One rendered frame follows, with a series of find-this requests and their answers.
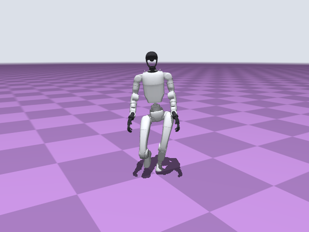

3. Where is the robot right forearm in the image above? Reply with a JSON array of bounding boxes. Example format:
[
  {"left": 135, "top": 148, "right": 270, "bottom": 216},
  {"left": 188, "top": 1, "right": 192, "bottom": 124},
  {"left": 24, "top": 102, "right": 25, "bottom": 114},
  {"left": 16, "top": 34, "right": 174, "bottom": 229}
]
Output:
[{"left": 129, "top": 94, "right": 137, "bottom": 118}]

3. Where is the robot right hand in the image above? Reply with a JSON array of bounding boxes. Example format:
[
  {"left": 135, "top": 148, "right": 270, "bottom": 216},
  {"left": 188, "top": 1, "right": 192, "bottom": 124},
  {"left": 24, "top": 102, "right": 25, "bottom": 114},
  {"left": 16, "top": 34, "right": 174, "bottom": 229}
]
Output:
[{"left": 127, "top": 112, "right": 135, "bottom": 132}]

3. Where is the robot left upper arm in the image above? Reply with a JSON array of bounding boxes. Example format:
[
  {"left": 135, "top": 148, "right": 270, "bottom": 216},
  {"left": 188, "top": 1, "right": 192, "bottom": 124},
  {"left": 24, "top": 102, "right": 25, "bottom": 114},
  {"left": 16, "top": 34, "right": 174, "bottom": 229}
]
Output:
[{"left": 163, "top": 72, "right": 174, "bottom": 100}]

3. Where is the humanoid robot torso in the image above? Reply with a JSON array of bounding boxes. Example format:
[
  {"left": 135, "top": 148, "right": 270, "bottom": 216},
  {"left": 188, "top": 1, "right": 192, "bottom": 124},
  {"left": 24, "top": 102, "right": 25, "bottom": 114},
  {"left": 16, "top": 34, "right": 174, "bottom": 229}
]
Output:
[{"left": 142, "top": 69, "right": 164, "bottom": 122}]

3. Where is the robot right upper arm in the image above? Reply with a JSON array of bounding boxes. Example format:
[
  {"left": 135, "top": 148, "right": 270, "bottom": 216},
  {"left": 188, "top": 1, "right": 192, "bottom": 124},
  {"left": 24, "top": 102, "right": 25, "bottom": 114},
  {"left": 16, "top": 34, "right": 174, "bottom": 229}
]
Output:
[{"left": 132, "top": 74, "right": 142, "bottom": 102}]

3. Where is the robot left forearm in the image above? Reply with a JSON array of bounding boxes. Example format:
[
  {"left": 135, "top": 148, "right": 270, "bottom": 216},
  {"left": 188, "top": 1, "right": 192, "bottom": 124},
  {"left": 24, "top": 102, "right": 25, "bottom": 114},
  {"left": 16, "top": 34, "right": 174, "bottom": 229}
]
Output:
[{"left": 169, "top": 92, "right": 177, "bottom": 116}]

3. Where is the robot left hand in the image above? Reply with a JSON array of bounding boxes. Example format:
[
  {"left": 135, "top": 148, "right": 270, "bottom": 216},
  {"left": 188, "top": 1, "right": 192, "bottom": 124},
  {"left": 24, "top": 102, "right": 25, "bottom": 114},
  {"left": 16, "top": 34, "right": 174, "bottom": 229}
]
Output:
[{"left": 172, "top": 111, "right": 180, "bottom": 132}]

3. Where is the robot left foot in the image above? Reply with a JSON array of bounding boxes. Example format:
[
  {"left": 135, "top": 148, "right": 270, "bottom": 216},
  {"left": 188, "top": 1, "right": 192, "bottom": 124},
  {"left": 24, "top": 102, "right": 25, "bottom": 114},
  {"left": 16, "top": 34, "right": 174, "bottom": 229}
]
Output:
[{"left": 155, "top": 164, "right": 163, "bottom": 172}]

